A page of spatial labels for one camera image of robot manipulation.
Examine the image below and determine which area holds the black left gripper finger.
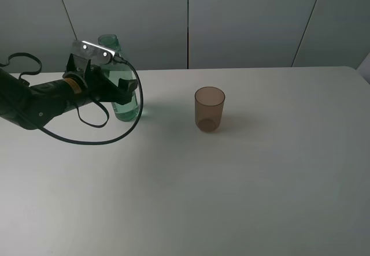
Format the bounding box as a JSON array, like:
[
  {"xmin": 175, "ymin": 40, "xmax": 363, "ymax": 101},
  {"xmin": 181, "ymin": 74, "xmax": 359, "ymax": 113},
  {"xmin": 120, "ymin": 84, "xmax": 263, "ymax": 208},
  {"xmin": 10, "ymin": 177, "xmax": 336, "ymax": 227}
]
[{"xmin": 113, "ymin": 78, "xmax": 136, "ymax": 105}]

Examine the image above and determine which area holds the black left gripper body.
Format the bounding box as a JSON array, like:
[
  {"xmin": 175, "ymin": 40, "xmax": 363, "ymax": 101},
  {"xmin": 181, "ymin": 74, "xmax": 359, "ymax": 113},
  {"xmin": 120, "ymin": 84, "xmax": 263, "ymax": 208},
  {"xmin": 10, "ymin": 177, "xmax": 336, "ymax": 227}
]
[{"xmin": 63, "ymin": 54, "xmax": 116, "ymax": 106}]

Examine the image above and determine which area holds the green transparent plastic bottle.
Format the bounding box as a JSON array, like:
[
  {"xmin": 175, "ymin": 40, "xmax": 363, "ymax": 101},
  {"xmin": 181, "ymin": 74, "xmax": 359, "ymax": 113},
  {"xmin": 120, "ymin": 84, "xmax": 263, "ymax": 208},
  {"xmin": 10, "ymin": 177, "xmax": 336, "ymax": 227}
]
[{"xmin": 98, "ymin": 34, "xmax": 139, "ymax": 122}]

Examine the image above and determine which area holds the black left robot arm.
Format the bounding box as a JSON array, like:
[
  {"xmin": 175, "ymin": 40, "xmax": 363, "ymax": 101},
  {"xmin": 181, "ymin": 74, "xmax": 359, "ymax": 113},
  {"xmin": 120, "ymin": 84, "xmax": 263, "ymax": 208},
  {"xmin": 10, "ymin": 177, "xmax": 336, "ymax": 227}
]
[{"xmin": 1, "ymin": 54, "xmax": 138, "ymax": 130}]

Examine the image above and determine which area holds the pink translucent plastic cup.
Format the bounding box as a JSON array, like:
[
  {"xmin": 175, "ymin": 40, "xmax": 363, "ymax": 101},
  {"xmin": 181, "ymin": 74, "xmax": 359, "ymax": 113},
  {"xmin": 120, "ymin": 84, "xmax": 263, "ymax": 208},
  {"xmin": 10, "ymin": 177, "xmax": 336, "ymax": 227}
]
[{"xmin": 194, "ymin": 86, "xmax": 225, "ymax": 132}]

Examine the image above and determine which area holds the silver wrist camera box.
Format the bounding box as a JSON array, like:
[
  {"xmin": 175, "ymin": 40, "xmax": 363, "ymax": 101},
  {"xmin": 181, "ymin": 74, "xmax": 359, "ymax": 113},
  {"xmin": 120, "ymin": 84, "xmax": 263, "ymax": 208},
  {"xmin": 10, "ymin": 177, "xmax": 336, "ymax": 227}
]
[{"xmin": 71, "ymin": 40, "xmax": 116, "ymax": 65}]

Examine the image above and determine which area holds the black camera cable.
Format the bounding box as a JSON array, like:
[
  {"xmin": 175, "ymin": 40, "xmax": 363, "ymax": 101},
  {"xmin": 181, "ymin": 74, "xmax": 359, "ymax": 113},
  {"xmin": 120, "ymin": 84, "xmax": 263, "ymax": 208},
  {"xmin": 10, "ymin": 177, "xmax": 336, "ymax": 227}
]
[{"xmin": 0, "ymin": 52, "xmax": 145, "ymax": 146}]

